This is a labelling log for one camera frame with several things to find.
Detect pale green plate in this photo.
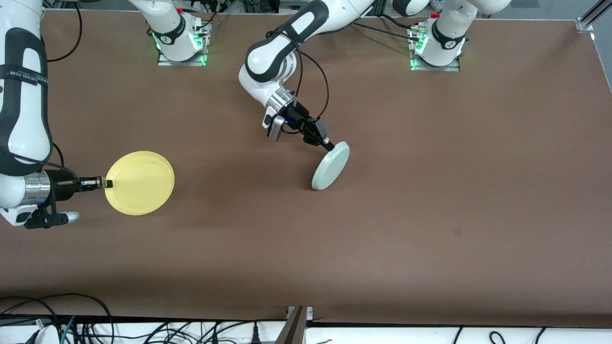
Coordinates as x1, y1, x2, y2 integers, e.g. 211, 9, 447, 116
311, 141, 350, 191

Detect yellow plate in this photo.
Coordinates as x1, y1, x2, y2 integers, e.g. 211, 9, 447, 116
104, 151, 175, 216

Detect large table cover sheet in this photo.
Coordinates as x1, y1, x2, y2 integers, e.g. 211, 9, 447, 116
0, 10, 612, 328

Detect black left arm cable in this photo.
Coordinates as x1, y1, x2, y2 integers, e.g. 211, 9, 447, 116
265, 31, 330, 120

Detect black looped cable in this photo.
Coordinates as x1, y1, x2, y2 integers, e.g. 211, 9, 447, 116
0, 293, 114, 344
0, 298, 63, 344

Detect long black cable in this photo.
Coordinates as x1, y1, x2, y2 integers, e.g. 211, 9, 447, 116
353, 21, 421, 43

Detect thin black cable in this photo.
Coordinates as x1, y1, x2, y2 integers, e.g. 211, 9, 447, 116
194, 10, 230, 36

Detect short black cable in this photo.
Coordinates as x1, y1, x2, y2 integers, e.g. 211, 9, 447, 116
380, 13, 419, 30

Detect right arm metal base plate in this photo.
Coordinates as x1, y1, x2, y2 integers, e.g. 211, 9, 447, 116
157, 21, 209, 67

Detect green cable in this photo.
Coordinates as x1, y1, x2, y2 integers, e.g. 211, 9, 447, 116
60, 315, 77, 344

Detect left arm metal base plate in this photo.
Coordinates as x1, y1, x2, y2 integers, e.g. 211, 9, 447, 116
410, 26, 461, 72

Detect aluminium profile post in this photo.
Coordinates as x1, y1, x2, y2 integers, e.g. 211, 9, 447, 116
275, 306, 314, 344

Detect aluminium frame corner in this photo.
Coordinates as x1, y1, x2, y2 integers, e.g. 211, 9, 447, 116
576, 0, 612, 34

